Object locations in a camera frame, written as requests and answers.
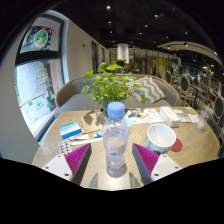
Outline white orange carton box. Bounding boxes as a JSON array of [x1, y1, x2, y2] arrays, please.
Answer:
[[158, 105, 182, 128]]

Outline ceiling spot lights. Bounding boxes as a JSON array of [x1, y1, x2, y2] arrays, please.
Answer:
[[103, 3, 221, 58]]

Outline illustrated paper sheet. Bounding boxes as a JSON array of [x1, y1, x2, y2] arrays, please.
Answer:
[[127, 107, 165, 126]]

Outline yellow card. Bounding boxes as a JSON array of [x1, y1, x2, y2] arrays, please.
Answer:
[[184, 106, 198, 115]]

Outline blue white card pack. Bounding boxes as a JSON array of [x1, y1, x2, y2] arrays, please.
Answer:
[[58, 120, 83, 140]]

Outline group of dining chairs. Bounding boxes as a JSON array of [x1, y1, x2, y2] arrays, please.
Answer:
[[164, 67, 224, 135]]

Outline grey white chevron cushion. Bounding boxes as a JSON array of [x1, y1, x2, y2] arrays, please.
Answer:
[[131, 75, 167, 105]]

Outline white paper napkin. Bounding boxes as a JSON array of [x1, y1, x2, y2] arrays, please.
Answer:
[[186, 112, 200, 125]]

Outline person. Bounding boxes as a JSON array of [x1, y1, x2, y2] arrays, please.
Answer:
[[112, 58, 130, 73]]

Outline grey curved sofa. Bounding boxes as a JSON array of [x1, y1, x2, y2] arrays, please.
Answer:
[[54, 73, 181, 118]]

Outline white mug with black handle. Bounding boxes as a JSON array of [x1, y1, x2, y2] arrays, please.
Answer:
[[142, 122, 177, 156]]

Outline clear blue-capped water bottle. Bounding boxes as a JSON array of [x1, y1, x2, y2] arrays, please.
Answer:
[[101, 101, 132, 170]]

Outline flat round red coaster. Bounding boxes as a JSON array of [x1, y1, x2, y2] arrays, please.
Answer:
[[169, 137, 184, 154]]

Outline green potted plant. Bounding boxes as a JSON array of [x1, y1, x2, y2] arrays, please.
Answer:
[[80, 61, 147, 116]]

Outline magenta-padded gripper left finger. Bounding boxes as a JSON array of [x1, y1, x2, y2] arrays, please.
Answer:
[[42, 142, 93, 186]]

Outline white round column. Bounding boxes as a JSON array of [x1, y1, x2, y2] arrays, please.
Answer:
[[116, 42, 130, 65]]

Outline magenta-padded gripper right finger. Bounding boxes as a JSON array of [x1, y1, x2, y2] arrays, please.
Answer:
[[131, 142, 183, 186]]

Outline pill blister pack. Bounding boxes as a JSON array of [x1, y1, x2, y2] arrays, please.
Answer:
[[57, 138, 74, 157]]

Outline window with festive decals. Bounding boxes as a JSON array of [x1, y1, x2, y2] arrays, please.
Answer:
[[13, 14, 65, 141]]

